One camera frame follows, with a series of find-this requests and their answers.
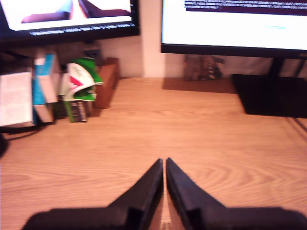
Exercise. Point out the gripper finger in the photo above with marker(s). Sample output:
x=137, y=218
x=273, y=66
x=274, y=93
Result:
x=184, y=191
x=146, y=191

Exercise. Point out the green dark carton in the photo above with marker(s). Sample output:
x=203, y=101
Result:
x=79, y=111

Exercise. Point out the brown cardboard box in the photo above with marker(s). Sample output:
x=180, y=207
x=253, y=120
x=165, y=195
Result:
x=106, y=81

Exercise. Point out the patterned grey card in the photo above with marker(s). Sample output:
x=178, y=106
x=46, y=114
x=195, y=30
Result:
x=204, y=68

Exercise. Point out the green and white packet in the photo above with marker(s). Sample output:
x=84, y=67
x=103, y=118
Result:
x=81, y=74

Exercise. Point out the blue and white box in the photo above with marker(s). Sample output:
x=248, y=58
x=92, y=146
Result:
x=45, y=83

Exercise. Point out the large black Huawei monitor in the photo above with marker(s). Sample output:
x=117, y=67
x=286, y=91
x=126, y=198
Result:
x=227, y=31

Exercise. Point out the smaller black monitor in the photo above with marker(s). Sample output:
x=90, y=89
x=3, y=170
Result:
x=72, y=33

